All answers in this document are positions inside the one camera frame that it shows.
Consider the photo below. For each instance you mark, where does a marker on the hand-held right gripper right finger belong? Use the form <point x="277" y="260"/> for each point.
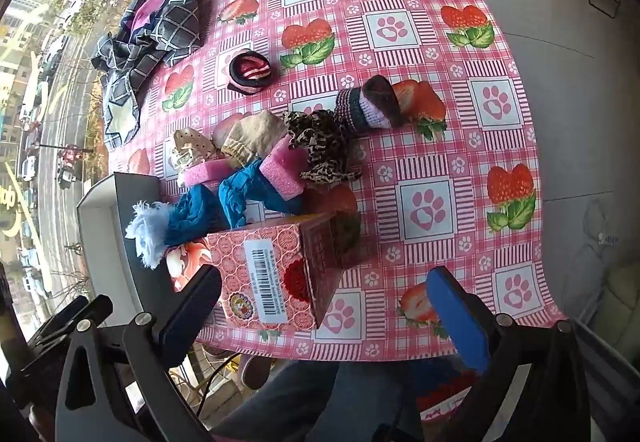
<point x="457" y="322"/>

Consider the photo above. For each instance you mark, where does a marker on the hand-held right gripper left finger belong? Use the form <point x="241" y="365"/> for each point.
<point x="195" y="312"/>

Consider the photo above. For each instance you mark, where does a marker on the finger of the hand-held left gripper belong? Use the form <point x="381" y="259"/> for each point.
<point x="65" y="317"/>
<point x="97" y="307"/>

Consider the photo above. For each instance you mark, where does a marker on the light blue fluffy cloth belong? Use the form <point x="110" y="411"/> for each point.
<point x="147" y="232"/>

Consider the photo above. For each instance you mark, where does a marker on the grey cardboard box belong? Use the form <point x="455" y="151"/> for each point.
<point x="100" y="207"/>

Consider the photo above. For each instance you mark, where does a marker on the pink foam sheet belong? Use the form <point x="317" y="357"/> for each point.
<point x="205" y="174"/>
<point x="282" y="175"/>

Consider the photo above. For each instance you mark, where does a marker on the white polka dot scrunchie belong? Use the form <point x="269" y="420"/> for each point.
<point x="192" y="142"/>

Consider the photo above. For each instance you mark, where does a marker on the leopard print scrunchie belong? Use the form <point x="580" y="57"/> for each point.
<point x="320" y="147"/>

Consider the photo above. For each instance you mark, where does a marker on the brown purple knit sock roll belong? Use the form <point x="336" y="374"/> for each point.
<point x="360" y="110"/>

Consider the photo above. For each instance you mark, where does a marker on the red patterned tissue box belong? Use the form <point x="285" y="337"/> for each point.
<point x="270" y="272"/>

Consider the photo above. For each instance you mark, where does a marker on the blue crumpled cloth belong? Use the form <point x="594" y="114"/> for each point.
<point x="237" y="197"/>
<point x="192" y="219"/>

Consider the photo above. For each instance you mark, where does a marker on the person's jeans legs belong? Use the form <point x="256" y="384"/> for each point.
<point x="325" y="402"/>

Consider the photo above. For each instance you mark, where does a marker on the beige sock roll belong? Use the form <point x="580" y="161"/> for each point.
<point x="255" y="132"/>

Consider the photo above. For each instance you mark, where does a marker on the pink black sock roll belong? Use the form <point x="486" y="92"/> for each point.
<point x="250" y="70"/>

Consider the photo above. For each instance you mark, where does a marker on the pink strawberry tablecloth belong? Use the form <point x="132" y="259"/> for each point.
<point x="425" y="72"/>

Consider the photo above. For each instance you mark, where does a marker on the dark blue plaid cloth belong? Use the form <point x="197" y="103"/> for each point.
<point x="150" y="32"/>

